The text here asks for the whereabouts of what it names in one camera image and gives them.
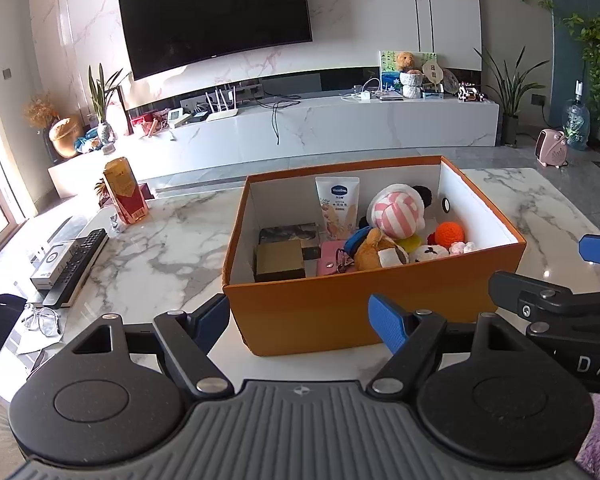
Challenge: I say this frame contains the pink striped white plush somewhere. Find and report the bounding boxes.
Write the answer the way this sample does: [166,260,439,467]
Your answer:
[367,182,427,238]

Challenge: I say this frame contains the orange crochet ball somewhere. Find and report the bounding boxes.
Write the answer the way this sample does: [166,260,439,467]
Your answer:
[434,222,468,248]

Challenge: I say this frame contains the white charger with cables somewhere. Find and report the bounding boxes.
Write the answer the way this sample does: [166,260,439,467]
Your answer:
[342,77,381,102]

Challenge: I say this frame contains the wooden fan ornament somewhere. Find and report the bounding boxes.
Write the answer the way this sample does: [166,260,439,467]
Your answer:
[423,61,443,93]

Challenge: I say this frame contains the blue plush toy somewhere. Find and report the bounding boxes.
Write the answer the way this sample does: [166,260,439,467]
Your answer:
[75,132,106,153]

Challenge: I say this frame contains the black remote control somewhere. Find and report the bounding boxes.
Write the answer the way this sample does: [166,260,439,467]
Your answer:
[60,228,108,288]

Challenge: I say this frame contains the black television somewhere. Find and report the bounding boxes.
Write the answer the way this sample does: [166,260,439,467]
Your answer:
[117,0,313,81]

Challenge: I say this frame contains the white paper sheet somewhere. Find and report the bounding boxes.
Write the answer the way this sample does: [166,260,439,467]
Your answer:
[17,327,66,356]

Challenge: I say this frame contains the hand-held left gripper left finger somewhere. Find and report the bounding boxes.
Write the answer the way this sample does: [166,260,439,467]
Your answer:
[72,293,233,402]

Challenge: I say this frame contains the blue water jug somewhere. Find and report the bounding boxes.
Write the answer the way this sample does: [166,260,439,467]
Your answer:
[562,80,592,152]

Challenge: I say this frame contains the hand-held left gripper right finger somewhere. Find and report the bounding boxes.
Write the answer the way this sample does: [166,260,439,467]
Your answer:
[366,293,525,402]

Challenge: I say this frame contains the dark printed box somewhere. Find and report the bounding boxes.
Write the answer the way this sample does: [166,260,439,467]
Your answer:
[258,222,323,261]

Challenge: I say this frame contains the green and blue painting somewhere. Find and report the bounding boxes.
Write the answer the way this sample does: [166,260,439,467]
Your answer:
[380,50,438,96]

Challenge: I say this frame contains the dried yellow flowers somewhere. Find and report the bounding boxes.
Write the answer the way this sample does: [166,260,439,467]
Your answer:
[24,92,61,131]

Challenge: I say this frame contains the pink card wallet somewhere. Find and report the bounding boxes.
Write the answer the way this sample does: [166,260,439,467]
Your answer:
[316,240,357,277]

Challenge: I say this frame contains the brown bear plush blue hat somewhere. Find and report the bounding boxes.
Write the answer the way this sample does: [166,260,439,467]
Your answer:
[342,226,412,273]

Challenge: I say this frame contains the golden brown jar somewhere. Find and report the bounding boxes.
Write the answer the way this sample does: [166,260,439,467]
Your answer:
[49,117,83,160]

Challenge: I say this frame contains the red gift box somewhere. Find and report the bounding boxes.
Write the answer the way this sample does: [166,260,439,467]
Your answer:
[130,114,168,136]

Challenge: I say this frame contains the small pink heater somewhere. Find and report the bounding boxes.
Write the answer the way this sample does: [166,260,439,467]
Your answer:
[536,128,567,168]

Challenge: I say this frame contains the orange cardboard box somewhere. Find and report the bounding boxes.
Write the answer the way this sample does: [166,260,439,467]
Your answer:
[222,156,527,357]

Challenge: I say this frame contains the tall potted green plant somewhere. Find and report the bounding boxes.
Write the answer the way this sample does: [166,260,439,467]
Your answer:
[472,45,551,147]

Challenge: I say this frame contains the red and gold carton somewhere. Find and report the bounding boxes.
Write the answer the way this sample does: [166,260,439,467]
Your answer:
[102,156,149,225]

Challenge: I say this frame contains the eyeglasses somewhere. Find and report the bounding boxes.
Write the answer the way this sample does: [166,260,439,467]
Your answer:
[24,302,62,337]

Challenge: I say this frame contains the white router with antennas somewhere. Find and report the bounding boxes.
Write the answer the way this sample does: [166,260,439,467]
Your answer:
[205,87,240,122]

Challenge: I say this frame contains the small gold brown box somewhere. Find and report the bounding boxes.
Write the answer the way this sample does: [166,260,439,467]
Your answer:
[254,239,307,282]

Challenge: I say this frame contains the orchid in patterned vase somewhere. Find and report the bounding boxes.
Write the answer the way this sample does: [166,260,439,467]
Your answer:
[87,62,131,145]

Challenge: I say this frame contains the white marble tv console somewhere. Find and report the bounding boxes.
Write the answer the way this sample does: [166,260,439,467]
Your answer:
[47,95,500,198]

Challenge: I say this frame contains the crochet bunny doll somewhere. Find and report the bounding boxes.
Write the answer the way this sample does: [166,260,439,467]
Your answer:
[410,240,476,265]

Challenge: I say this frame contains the white set-top device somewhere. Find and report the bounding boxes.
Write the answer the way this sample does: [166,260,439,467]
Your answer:
[30,240,78,291]

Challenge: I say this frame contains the black cable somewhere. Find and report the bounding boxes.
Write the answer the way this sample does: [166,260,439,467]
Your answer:
[257,97,303,146]

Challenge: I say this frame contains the white hand cream tube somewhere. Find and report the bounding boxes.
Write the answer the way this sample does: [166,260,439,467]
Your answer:
[315,176,361,242]

